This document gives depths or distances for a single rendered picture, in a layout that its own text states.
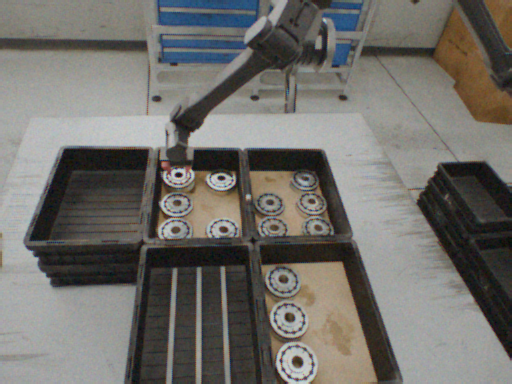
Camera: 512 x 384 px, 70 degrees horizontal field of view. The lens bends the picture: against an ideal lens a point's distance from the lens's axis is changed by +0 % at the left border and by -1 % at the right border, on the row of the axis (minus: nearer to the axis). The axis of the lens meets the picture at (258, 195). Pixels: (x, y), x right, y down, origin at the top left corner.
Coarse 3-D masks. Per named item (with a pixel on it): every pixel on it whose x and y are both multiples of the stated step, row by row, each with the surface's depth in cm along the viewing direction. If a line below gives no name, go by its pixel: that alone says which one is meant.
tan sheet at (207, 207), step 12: (204, 180) 129; (168, 192) 124; (192, 192) 125; (204, 192) 126; (204, 204) 122; (216, 204) 122; (228, 204) 123; (192, 216) 118; (204, 216) 118; (216, 216) 119; (228, 216) 119; (204, 228) 115; (240, 228) 117
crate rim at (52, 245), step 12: (60, 156) 116; (48, 180) 109; (144, 192) 109; (144, 204) 106; (36, 216) 100; (144, 216) 103; (24, 240) 94; (84, 240) 96; (96, 240) 96; (108, 240) 97; (120, 240) 97; (132, 240) 98
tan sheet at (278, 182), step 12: (252, 180) 132; (264, 180) 133; (276, 180) 133; (288, 180) 134; (252, 192) 128; (276, 192) 129; (288, 192) 130; (288, 204) 126; (288, 216) 122; (300, 216) 123; (324, 216) 124; (300, 228) 119
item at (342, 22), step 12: (336, 0) 268; (348, 0) 269; (360, 0) 271; (324, 12) 274; (336, 12) 275; (348, 12) 276; (360, 12) 279; (336, 24) 283; (348, 24) 284; (336, 48) 298; (348, 48) 299; (336, 60) 306
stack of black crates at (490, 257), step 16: (480, 240) 172; (496, 240) 175; (464, 256) 176; (480, 256) 165; (496, 256) 178; (464, 272) 176; (480, 272) 166; (496, 272) 172; (480, 288) 166; (496, 288) 158; (480, 304) 167; (496, 304) 159; (496, 320) 159
